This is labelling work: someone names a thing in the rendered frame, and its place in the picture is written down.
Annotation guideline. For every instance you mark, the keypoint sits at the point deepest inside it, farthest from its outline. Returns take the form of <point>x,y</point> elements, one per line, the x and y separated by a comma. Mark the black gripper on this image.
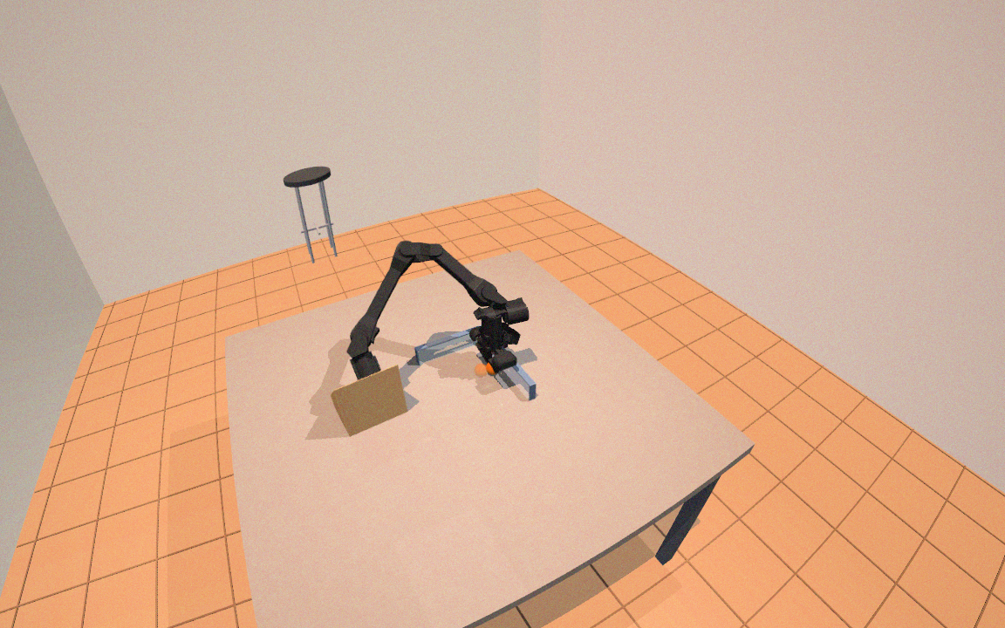
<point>489,344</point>

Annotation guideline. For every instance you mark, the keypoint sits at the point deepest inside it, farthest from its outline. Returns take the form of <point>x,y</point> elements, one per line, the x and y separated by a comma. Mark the clear glass corner wall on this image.
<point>461,344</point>

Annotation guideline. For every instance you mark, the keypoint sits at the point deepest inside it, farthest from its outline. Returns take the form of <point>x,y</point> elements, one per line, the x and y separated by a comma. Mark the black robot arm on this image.
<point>484,293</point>

